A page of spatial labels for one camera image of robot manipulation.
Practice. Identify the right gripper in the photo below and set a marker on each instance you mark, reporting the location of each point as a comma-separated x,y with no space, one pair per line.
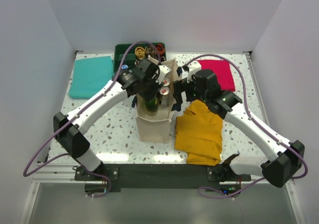
182,85

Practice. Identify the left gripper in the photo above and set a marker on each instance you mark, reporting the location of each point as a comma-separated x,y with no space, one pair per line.
152,94

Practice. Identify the green glass bottle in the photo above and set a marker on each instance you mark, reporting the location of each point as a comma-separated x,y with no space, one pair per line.
152,106

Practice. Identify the red tab can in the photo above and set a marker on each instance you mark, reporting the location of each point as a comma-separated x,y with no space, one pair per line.
164,93
166,82

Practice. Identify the beige canvas tote bag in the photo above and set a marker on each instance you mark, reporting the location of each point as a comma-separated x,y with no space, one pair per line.
155,128

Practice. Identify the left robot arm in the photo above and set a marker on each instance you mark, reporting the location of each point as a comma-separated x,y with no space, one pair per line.
144,80

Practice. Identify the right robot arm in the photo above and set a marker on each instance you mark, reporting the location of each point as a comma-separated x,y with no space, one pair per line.
283,160

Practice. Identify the green compartment tray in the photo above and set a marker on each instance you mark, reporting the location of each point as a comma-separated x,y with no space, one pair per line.
130,58

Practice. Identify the yellow rolled tie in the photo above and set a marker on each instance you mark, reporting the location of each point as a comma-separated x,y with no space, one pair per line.
140,52

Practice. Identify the brown patterned rolled tie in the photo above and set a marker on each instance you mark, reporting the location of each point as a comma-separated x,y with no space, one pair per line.
150,51

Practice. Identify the mustard yellow cloth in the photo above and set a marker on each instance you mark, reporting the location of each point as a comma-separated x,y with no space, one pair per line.
198,133

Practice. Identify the orange black rolled tie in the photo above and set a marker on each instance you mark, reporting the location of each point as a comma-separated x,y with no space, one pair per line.
160,48

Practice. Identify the red folded cloth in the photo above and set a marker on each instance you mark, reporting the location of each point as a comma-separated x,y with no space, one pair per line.
222,70

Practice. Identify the teal folded cloth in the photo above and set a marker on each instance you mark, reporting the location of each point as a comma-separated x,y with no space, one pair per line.
90,75

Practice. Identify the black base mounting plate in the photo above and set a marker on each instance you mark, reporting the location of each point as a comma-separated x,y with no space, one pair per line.
160,176

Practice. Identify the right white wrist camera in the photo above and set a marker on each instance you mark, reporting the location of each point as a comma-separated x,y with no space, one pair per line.
191,69

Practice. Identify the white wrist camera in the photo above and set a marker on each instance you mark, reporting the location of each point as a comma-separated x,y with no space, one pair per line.
191,69
164,71

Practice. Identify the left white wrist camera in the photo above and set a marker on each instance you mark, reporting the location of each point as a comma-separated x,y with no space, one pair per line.
164,71

